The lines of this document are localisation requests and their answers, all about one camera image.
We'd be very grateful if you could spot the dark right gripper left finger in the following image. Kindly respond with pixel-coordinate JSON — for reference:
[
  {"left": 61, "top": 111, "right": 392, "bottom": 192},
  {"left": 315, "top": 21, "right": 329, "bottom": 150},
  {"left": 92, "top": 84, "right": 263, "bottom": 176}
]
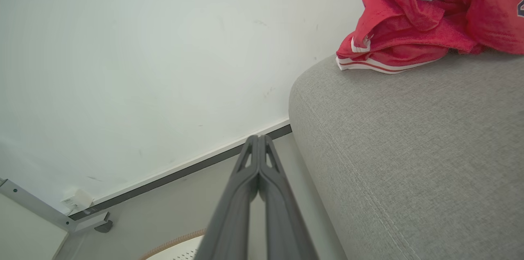
[{"left": 194, "top": 135, "right": 260, "bottom": 260}]

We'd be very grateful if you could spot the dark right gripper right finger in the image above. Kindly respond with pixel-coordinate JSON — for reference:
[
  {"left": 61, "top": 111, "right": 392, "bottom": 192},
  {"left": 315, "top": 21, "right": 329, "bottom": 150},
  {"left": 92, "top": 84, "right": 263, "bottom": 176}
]
[{"left": 258, "top": 134, "right": 321, "bottom": 260}]

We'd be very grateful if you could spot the red jersey with white trim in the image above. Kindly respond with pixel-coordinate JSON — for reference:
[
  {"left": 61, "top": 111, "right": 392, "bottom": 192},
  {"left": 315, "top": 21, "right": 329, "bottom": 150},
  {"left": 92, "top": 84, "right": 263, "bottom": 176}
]
[{"left": 336, "top": 0, "right": 524, "bottom": 75}]

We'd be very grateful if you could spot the white laundry basket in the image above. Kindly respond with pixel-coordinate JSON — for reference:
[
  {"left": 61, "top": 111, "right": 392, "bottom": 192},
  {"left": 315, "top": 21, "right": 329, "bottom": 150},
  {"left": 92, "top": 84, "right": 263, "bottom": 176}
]
[{"left": 138, "top": 228, "right": 208, "bottom": 260}]

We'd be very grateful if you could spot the white and black baseboard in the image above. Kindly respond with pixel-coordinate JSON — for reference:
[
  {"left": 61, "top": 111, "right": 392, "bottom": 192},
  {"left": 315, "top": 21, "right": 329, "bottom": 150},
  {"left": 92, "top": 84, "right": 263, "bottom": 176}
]
[{"left": 68, "top": 118, "right": 294, "bottom": 222}]

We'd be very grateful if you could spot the grey fabric sofa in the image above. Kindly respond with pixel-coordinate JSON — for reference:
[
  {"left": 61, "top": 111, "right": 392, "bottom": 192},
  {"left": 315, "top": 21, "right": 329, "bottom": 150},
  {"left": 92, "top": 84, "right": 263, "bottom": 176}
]
[{"left": 288, "top": 49, "right": 524, "bottom": 260}]

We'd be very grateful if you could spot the white wall socket box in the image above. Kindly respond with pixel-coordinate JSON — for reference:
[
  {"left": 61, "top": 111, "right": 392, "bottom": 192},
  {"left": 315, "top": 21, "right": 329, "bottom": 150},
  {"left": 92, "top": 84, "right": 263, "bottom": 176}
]
[{"left": 61, "top": 188, "right": 94, "bottom": 214}]

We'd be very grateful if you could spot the grey metal bracket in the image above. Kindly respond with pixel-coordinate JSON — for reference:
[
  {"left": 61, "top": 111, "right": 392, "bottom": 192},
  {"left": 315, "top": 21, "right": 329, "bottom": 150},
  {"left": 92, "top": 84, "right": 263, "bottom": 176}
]
[{"left": 0, "top": 177, "right": 114, "bottom": 235}]

